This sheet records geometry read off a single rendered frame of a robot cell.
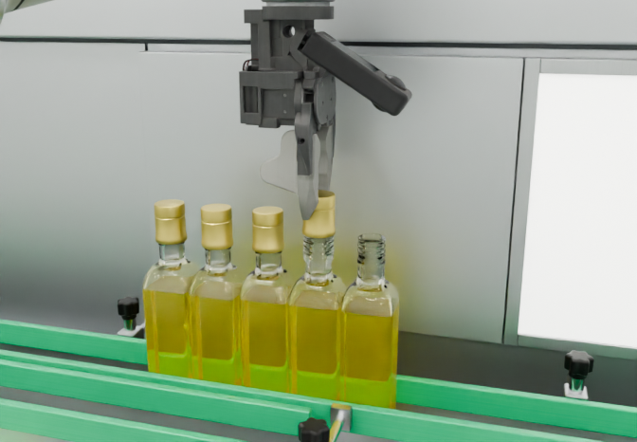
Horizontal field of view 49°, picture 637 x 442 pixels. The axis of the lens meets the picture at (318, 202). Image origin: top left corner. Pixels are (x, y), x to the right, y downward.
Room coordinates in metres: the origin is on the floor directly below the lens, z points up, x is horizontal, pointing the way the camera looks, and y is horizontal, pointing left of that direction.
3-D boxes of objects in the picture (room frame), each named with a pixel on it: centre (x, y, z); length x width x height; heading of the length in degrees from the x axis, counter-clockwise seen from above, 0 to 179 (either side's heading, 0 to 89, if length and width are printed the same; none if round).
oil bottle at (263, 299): (0.73, 0.05, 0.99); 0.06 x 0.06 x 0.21; 75
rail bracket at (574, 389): (0.71, -0.29, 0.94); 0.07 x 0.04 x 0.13; 164
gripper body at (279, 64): (0.72, 0.03, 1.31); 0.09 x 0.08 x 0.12; 74
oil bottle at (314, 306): (0.71, 0.00, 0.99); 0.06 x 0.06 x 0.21; 74
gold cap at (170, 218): (0.76, 0.17, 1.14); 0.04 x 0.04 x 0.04
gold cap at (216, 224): (0.74, 0.11, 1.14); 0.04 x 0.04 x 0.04
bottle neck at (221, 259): (0.74, 0.11, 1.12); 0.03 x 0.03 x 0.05
